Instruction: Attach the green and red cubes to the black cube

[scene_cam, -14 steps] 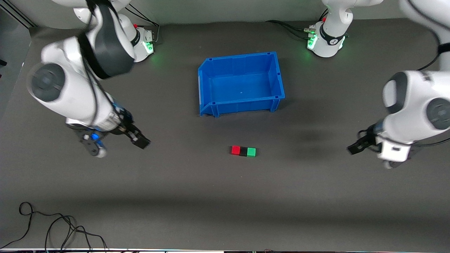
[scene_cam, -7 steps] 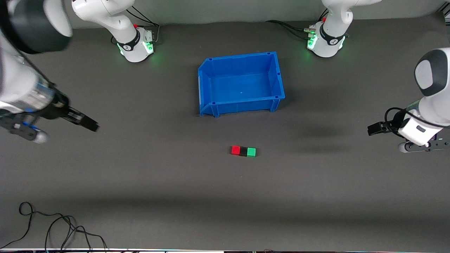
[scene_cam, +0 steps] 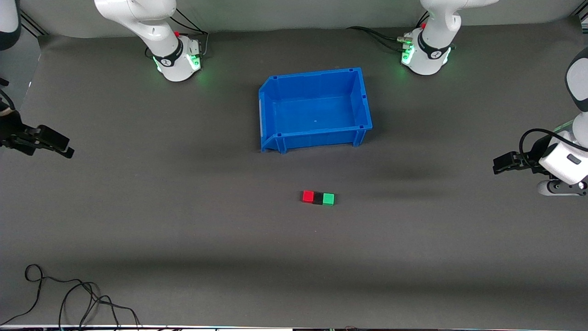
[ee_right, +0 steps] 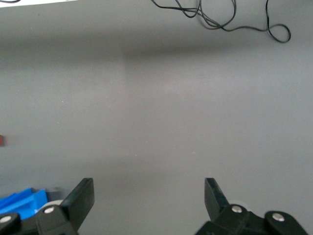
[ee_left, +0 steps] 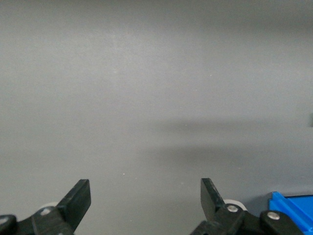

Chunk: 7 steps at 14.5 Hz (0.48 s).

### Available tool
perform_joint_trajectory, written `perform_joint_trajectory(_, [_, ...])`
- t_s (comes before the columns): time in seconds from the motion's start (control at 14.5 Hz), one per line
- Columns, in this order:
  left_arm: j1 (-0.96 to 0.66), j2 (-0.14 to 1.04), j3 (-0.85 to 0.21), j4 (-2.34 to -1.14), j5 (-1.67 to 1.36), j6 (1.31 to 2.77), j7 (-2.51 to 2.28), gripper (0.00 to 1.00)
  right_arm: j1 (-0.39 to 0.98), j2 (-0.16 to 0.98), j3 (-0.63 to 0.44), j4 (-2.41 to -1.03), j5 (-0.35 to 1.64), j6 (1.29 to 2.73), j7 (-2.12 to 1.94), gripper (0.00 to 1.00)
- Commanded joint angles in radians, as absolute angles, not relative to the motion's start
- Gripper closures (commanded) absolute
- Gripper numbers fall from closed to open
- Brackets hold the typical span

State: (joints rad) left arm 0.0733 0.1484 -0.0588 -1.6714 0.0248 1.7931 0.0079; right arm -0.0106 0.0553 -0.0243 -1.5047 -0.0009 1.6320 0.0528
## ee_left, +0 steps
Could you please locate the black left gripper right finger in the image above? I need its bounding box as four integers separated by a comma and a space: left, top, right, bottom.
189, 178, 246, 235

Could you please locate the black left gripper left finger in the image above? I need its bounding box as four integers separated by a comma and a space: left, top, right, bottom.
17, 179, 92, 235

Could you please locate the blue plastic storage bin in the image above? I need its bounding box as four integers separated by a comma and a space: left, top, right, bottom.
267, 191, 313, 233

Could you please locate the dark grey table mat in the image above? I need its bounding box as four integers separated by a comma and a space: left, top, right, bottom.
0, 0, 313, 235

